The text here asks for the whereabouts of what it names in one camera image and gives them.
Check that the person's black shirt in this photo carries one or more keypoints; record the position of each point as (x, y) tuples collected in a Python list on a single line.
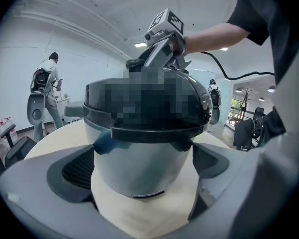
[(264, 9)]

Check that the black electric pressure cooker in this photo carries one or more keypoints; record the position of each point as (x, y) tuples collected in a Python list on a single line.
[(139, 168)]

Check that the black office chair with armrests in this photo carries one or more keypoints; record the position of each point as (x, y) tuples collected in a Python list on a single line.
[(17, 151)]

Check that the black and green backpack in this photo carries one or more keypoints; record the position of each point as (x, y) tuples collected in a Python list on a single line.
[(215, 103)]

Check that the ceiling light panel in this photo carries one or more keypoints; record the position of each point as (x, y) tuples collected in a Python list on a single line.
[(140, 44), (224, 49)]

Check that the person's right hand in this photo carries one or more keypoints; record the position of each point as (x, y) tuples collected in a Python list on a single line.
[(180, 46)]

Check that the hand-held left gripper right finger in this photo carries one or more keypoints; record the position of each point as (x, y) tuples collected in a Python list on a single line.
[(251, 178)]

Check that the grey pendant lamp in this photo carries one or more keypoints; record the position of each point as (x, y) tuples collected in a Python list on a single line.
[(238, 90), (271, 88)]

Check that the black coat rack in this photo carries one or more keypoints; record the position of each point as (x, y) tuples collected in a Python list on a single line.
[(244, 103)]

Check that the person's right forearm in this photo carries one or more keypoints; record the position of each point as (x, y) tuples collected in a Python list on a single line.
[(214, 39)]

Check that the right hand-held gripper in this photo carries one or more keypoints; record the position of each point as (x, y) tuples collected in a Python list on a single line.
[(167, 21)]

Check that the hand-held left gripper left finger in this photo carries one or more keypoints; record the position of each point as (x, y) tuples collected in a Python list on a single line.
[(27, 183)]

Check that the black cooker lid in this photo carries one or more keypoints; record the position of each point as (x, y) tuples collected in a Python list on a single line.
[(149, 131)]

